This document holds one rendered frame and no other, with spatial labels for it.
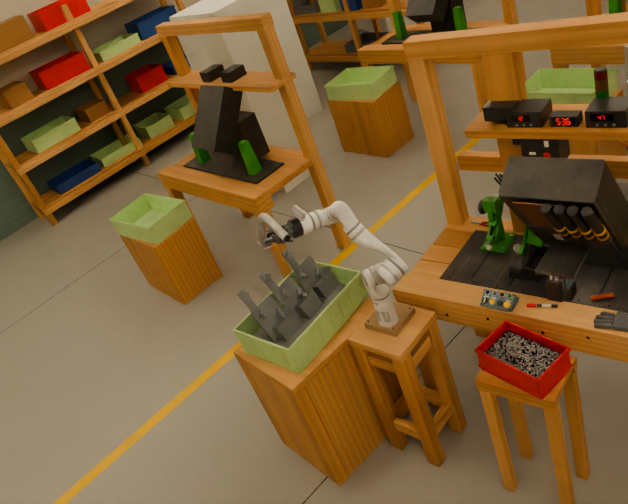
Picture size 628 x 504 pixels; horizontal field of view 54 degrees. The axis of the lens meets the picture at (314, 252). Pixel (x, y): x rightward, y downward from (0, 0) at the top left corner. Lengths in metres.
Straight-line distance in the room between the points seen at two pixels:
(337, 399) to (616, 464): 1.38
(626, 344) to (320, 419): 1.47
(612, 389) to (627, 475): 0.52
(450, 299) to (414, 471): 1.02
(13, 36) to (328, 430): 6.26
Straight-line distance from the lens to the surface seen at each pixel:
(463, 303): 3.00
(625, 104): 2.82
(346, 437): 3.48
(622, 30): 2.74
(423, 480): 3.52
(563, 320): 2.84
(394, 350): 2.94
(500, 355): 2.76
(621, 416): 3.66
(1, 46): 8.26
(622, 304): 2.90
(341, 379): 3.26
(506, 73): 2.96
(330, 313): 3.16
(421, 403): 3.18
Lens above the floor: 2.85
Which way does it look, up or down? 32 degrees down
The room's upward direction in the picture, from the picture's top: 22 degrees counter-clockwise
